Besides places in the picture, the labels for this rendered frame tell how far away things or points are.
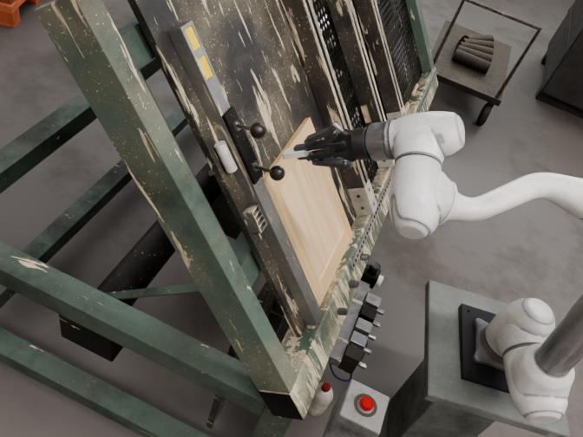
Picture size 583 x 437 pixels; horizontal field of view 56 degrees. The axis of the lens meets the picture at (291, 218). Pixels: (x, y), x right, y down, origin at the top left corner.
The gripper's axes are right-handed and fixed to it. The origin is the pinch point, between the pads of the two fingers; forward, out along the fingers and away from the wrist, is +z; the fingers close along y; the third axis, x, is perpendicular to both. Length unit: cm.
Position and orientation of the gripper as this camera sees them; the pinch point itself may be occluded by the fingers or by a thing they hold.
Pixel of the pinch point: (296, 152)
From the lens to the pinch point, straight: 139.4
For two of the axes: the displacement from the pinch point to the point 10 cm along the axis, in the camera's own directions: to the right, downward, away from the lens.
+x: -3.7, 6.1, -7.0
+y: -3.4, -7.9, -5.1
